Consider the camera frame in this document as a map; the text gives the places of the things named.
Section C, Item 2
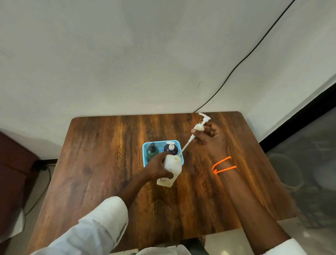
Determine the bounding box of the person's right hand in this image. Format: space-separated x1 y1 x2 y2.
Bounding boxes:
191 122 232 168

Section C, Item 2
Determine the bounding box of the white shirt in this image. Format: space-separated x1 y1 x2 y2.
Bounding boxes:
30 196 316 255

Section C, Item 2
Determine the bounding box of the white pump dispenser with tube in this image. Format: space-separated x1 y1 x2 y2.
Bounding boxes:
179 112 212 156

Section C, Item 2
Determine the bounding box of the grey bucket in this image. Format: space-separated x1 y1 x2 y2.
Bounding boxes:
267 153 305 191

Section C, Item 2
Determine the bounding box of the person's left forearm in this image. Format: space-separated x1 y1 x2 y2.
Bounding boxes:
115 175 153 211

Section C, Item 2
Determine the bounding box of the person's right forearm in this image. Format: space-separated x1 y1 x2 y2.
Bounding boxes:
216 164 292 253

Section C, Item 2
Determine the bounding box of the blue plastic basket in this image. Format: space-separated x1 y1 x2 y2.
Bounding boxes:
142 140 184 169

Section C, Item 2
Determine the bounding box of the white plastic bottle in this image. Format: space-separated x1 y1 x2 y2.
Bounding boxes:
157 154 183 188

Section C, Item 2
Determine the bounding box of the dark red furniture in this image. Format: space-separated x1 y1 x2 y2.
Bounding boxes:
0 129 40 238

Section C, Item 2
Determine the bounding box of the black wall cable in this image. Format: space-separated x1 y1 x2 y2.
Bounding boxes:
193 0 296 113

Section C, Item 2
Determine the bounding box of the dark green pump bottle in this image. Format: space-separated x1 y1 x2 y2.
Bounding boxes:
146 142 159 162

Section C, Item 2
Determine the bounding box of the black power strip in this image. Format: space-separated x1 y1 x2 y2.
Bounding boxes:
33 160 57 172

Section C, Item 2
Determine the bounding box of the black floor cable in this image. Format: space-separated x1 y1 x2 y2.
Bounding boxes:
23 163 52 220

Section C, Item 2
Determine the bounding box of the dark blue pump bottle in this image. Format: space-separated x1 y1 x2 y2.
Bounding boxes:
163 141 179 156

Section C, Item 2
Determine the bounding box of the person's left hand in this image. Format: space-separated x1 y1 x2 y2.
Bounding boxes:
143 152 174 182

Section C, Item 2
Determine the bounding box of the orange beaded bracelet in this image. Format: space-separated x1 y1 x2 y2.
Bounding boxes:
212 156 237 175

